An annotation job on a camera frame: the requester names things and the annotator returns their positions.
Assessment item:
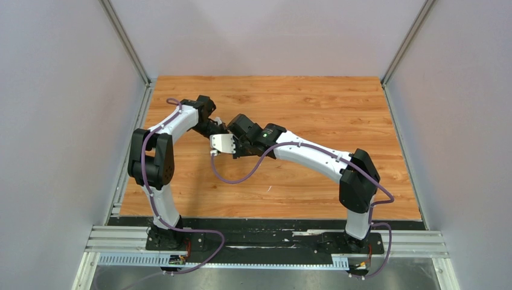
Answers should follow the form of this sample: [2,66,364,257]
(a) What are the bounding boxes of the aluminium corner post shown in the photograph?
[380,0,437,88]
[99,0,152,87]

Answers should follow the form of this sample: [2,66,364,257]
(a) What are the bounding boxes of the left aluminium corner post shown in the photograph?
[99,0,152,87]

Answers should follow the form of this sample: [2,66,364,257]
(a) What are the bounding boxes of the right aluminium corner post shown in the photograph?
[380,0,437,88]

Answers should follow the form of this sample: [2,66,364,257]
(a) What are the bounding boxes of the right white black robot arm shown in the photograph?
[227,114,380,253]

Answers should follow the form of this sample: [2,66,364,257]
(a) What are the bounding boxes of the aluminium frame rail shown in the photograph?
[85,226,449,259]

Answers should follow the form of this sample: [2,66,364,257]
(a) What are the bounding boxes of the white slotted cable duct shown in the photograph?
[97,253,350,271]

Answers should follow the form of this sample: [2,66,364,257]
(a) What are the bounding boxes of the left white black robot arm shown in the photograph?
[127,95,227,250]

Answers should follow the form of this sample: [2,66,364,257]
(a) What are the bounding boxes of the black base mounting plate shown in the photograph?
[106,216,427,265]

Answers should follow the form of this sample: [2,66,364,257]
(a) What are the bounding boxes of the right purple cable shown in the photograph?
[210,142,395,280]

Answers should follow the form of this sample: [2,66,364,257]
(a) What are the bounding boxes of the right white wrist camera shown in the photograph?
[210,134,237,155]

